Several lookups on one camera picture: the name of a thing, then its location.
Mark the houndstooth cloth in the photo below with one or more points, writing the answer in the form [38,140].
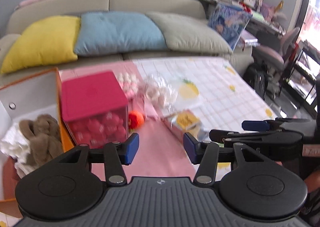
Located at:
[96,12]

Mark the black backpack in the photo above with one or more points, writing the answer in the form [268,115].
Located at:
[256,80]

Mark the yellow pillow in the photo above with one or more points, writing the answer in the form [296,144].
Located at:
[45,41]

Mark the light blue pillow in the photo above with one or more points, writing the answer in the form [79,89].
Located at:
[120,33]

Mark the pink desk chair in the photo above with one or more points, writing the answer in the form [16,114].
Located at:
[277,54]

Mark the beige fabric sofa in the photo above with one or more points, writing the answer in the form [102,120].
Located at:
[140,1]

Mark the brown plush toy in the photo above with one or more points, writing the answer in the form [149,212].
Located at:
[43,136]

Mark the red lidded clear box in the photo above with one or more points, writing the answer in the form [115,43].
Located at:
[92,96]

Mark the orange cardboard box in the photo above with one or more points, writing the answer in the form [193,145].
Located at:
[32,91]

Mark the printed cartoon pillow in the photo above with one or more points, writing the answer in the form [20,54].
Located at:
[228,23]

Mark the black metal rack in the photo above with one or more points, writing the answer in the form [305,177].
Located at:
[305,71]

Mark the yellow snack packet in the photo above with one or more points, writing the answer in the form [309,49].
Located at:
[186,119]

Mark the white ruffled cloth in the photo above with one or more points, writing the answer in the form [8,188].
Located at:
[12,144]

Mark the pink gift bag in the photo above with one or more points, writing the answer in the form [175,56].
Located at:
[248,40]

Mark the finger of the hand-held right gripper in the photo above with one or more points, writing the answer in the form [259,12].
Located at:
[252,124]
[240,138]

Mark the checked fruit print tablecloth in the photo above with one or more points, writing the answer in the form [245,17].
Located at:
[225,91]

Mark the clear plastic bag white contents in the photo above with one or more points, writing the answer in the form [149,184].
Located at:
[160,90]

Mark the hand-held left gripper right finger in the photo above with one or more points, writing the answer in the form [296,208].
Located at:
[190,149]

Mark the orange red toy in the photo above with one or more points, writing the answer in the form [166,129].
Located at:
[136,119]

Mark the beige pillow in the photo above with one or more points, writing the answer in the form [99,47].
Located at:
[190,33]

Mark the pink mat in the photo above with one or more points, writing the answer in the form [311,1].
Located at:
[160,146]

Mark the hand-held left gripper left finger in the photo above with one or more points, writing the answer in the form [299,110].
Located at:
[132,147]

